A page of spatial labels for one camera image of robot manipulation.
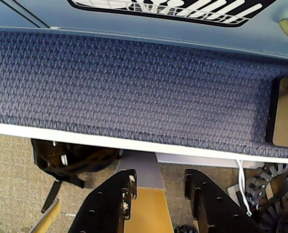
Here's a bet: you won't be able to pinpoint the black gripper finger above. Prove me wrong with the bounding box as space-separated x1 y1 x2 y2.
68 168 138 233
184 169 261 233

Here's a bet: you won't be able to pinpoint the yellow flat board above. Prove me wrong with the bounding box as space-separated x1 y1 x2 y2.
123 188 175 233

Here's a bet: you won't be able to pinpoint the light wooden stick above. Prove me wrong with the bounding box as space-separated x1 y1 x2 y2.
33 198 62 233

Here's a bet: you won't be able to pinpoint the black backpack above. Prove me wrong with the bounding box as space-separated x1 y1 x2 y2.
31 138 122 214

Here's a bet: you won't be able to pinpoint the black ribbed plastic parts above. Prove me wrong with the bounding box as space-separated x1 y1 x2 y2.
245 163 288 233

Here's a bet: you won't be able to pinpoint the blue woven floor mat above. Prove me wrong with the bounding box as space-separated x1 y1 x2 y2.
0 30 288 158

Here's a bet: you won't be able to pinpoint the black dishwasher sticker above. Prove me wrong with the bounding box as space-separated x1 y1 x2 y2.
67 0 277 29

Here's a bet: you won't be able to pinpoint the thin white cable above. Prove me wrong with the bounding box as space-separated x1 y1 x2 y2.
236 159 253 217

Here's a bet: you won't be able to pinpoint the tan board with black frame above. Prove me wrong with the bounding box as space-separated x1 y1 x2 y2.
266 77 288 149

